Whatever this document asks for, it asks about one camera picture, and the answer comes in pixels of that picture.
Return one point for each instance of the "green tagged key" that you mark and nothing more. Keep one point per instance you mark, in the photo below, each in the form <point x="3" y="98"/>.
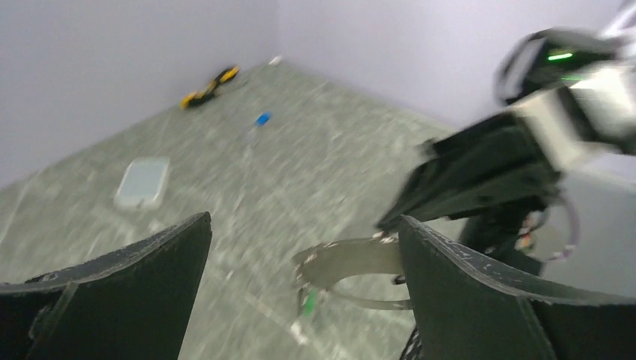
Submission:
<point x="307" y="301"/>

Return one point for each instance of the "upper yellow black screwdriver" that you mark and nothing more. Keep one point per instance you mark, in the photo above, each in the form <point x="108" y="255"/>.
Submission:
<point x="225" y="76"/>

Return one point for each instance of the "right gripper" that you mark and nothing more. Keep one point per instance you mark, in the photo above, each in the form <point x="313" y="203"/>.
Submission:
<point x="492" y="173"/>

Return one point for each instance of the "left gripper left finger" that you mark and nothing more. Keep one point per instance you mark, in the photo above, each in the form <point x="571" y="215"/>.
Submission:
<point x="131" y="303"/>

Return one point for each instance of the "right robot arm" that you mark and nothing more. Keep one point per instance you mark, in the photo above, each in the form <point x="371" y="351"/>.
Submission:
<point x="545" y="57"/>

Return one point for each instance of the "clear plastic box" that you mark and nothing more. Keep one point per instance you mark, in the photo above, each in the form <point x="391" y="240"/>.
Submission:
<point x="143" y="184"/>

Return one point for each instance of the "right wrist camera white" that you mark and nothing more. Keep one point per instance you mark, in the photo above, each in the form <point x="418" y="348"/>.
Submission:
<point x="587" y="113"/>

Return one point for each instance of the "blue key tag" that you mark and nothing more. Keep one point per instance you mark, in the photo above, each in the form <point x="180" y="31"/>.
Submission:
<point x="263" y="119"/>

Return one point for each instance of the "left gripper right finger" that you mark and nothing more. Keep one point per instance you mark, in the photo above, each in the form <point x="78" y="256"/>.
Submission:
<point x="470" y="306"/>

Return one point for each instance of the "yellow black screwdriver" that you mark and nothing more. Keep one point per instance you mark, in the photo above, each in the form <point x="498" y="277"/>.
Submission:
<point x="196" y="99"/>
<point x="225" y="76"/>

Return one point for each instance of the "lower yellow black screwdriver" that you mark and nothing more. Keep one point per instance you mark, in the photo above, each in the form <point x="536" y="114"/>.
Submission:
<point x="196" y="99"/>

